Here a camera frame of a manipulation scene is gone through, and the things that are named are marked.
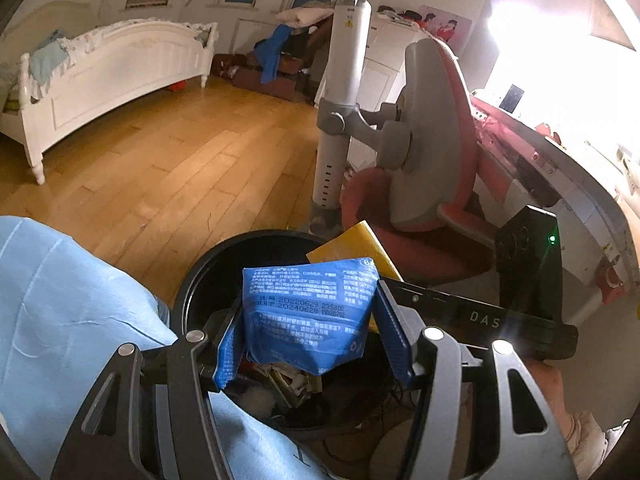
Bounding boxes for crumpled paper scraps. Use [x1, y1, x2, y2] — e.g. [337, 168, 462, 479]
[239, 360, 327, 407]

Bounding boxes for yellow envelope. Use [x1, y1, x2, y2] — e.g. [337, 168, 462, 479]
[305, 219, 404, 282]

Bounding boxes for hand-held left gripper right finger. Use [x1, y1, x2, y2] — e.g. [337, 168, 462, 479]
[374, 281, 577, 480]

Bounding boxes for white grey column stand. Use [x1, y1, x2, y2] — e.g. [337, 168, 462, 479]
[307, 0, 374, 235]

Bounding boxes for black cables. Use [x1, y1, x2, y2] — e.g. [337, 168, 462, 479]
[320, 385, 418, 461]

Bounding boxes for white cabinet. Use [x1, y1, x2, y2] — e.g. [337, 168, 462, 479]
[359, 12, 417, 112]

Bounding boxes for blue garment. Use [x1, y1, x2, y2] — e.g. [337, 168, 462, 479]
[254, 24, 292, 84]

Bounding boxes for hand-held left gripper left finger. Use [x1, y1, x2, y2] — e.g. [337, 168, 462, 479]
[50, 300, 246, 480]

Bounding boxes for white bed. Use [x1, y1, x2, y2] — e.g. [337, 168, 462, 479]
[0, 2, 220, 185]

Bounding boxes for pile of clothes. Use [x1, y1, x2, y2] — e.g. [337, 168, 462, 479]
[211, 0, 337, 104]

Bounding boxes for black trash bin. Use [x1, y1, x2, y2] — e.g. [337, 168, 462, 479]
[170, 229, 417, 442]

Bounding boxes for pink wall poster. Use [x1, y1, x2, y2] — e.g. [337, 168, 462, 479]
[417, 4, 474, 44]

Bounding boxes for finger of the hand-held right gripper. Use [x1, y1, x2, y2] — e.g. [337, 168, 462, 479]
[379, 279, 462, 344]

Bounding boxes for dark picture frame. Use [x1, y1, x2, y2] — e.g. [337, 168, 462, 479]
[498, 83, 526, 114]

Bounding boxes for light blue blanket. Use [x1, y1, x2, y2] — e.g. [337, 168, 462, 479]
[27, 34, 72, 82]

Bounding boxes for pink desk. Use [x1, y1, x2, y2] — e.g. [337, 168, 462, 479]
[469, 89, 640, 312]

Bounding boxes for blue cloth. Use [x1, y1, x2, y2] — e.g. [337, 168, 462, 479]
[0, 215, 331, 480]

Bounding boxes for blue printed packet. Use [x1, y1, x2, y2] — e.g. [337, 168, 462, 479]
[241, 256, 381, 377]

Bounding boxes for person's right forearm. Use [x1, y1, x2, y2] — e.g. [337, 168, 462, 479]
[520, 357, 632, 480]

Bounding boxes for pink grey chair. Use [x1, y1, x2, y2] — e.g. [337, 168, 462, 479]
[340, 37, 502, 282]

